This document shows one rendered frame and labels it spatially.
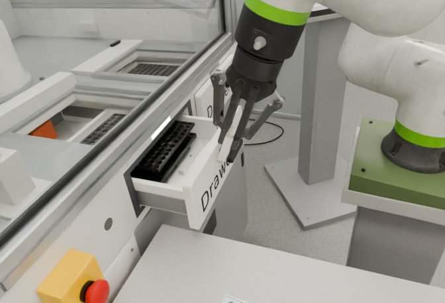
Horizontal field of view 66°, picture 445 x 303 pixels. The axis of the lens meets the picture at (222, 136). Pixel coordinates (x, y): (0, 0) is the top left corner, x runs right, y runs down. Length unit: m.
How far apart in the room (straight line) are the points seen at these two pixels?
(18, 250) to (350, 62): 0.71
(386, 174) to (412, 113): 0.14
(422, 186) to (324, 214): 1.00
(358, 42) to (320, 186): 1.20
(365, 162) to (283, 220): 0.99
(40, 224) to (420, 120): 0.70
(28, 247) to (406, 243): 0.80
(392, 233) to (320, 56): 0.84
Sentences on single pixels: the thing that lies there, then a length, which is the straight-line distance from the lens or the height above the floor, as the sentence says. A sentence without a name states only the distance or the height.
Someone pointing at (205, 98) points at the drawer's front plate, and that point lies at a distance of 0.89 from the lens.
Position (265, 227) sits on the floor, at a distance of 1.74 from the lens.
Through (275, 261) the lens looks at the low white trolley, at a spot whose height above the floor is 0.76.
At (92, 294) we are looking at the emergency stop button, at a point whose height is 0.89.
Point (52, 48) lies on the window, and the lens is 0.52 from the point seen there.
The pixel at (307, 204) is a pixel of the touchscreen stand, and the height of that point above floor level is 0.04.
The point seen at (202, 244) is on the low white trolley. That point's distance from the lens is 0.71.
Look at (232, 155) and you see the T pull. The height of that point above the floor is 0.91.
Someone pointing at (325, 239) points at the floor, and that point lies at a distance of 1.72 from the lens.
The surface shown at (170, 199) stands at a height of 0.87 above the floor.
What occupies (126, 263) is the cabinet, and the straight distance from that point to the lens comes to 0.72.
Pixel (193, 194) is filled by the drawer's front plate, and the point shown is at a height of 0.91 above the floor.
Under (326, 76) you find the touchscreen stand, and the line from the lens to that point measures 1.60.
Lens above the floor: 1.31
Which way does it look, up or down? 33 degrees down
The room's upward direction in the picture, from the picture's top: 6 degrees counter-clockwise
